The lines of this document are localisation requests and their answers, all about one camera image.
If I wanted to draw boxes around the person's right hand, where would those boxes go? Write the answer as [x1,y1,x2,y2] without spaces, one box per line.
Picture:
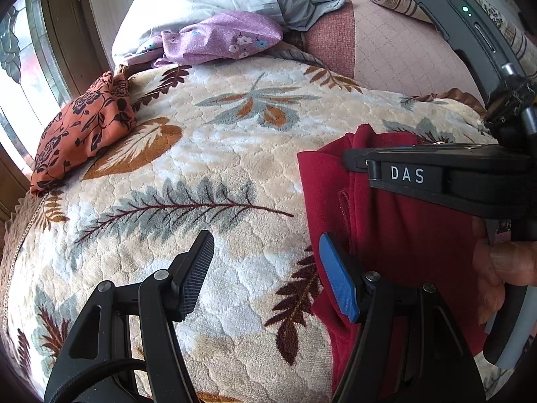
[472,216,537,326]

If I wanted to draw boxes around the stained glass window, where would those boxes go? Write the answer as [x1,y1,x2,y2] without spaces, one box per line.
[0,0,112,177]

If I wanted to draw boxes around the orange floral cloth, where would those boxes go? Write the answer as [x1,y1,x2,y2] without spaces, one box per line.
[29,71,138,198]

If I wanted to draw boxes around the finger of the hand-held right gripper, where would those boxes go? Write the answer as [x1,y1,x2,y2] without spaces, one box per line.
[343,144,529,173]

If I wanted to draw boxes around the pink quilted mattress cover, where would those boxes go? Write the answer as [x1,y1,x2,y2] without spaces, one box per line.
[302,0,491,106]

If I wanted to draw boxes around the white pillow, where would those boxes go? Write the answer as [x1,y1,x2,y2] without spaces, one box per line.
[111,0,294,66]

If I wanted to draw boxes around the leaf print blanket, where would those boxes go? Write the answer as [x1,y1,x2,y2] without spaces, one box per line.
[0,54,504,403]

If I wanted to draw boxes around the purple floral cloth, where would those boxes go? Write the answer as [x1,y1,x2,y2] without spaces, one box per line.
[126,12,287,68]

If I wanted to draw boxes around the red sweater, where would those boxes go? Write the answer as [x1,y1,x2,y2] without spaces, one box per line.
[297,124,510,399]

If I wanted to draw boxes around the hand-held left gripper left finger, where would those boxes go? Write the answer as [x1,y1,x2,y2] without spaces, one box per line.
[44,230,215,403]

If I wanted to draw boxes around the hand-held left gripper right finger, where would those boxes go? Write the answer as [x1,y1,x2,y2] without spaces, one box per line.
[319,233,487,403]

